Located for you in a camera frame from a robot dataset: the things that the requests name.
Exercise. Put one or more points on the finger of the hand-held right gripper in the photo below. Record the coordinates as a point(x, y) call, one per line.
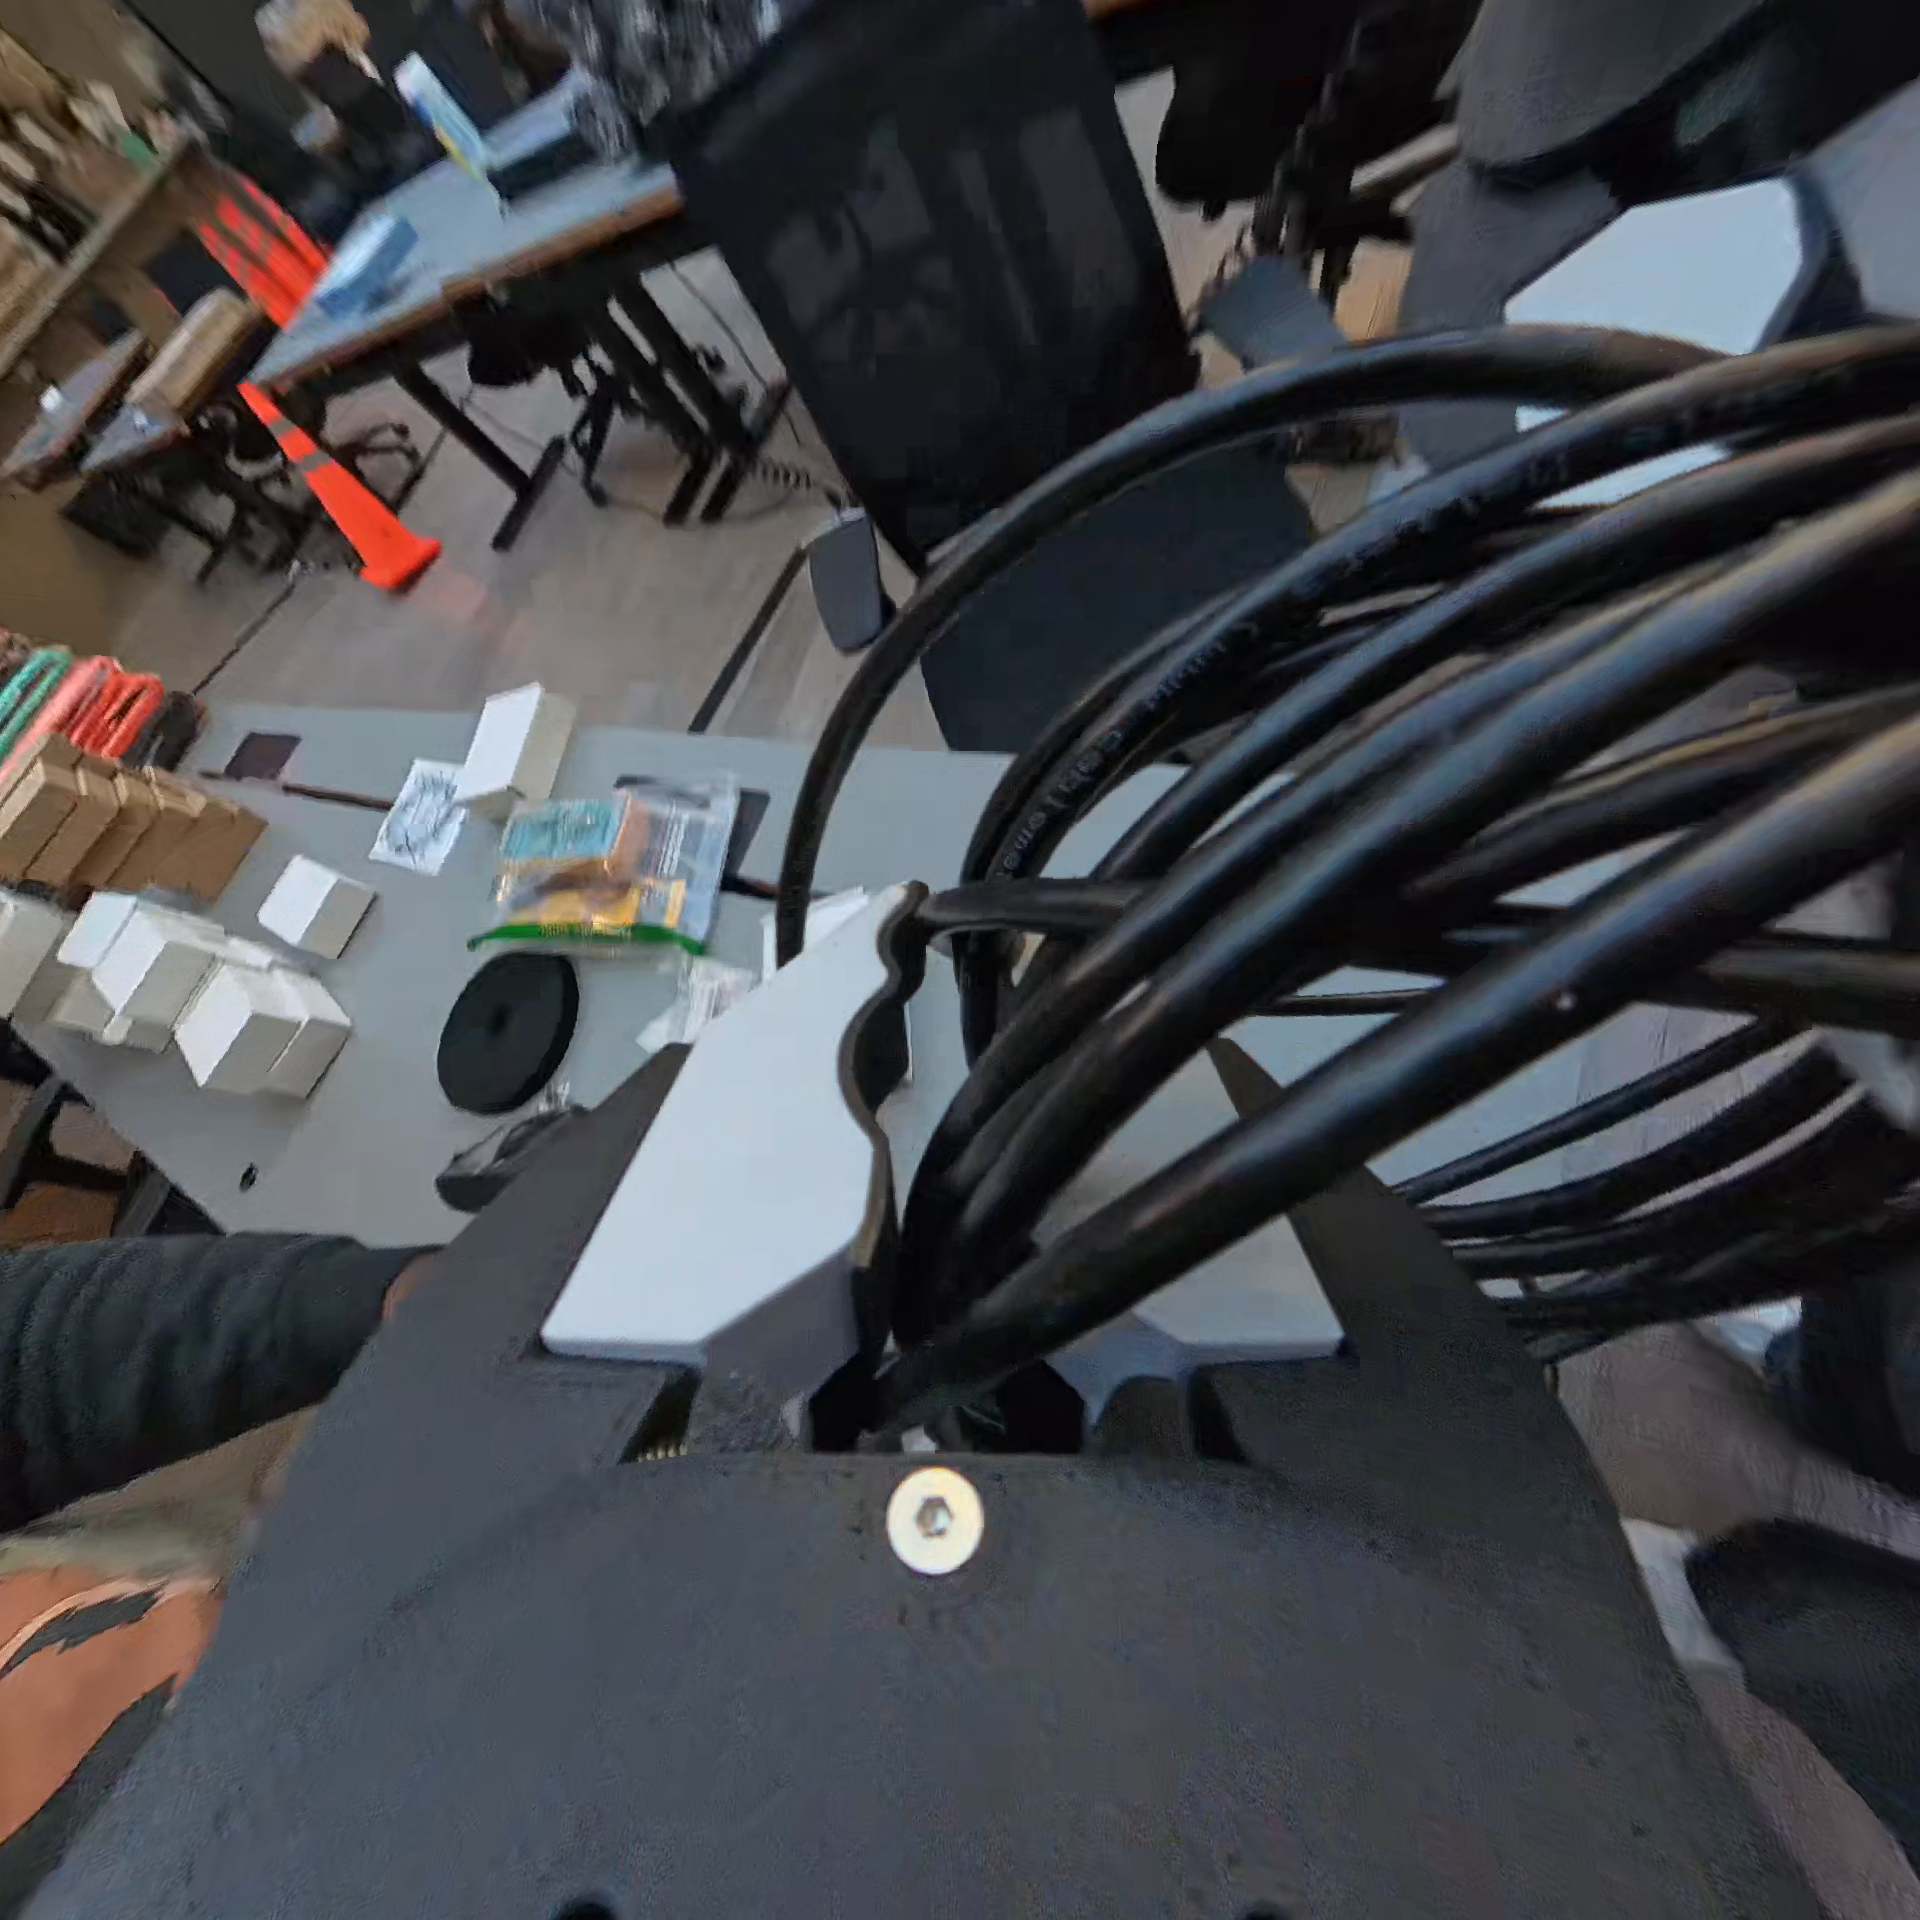
point(1651, 271)
point(1876, 990)

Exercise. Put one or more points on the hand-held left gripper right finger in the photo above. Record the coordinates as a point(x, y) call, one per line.
point(1261, 1319)

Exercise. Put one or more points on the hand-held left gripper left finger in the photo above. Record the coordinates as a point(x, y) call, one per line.
point(722, 1200)

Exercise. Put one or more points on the black desk slot cover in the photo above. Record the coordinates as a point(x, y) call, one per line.
point(263, 756)

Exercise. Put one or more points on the long grey desk black legs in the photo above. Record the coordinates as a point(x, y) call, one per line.
point(495, 226)

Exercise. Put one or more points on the small grey desk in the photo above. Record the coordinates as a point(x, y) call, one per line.
point(90, 407)

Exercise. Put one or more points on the small clear bag white label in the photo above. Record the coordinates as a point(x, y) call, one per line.
point(699, 1000)

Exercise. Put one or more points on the packaged yellow multimeter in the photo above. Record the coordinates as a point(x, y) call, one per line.
point(599, 871)

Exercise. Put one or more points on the white cardboard mailer box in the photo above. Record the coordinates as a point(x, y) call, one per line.
point(512, 745)

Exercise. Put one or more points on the stack of white boxes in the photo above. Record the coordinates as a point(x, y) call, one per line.
point(240, 1028)

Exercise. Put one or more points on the person's dark clothing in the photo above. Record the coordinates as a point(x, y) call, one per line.
point(1829, 1651)

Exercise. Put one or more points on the stack of brown boxes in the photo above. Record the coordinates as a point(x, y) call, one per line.
point(135, 831)

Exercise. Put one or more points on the orange traffic cone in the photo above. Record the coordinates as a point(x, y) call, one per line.
point(362, 525)
point(255, 240)

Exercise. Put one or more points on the stack of orange teal bags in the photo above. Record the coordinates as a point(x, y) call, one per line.
point(105, 704)

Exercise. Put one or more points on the stack of dark rolled mats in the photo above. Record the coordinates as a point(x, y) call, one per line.
point(675, 47)

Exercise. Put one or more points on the blue box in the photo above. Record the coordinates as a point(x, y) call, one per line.
point(366, 263)

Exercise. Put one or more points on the wooden shelf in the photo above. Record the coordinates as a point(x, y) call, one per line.
point(90, 197)

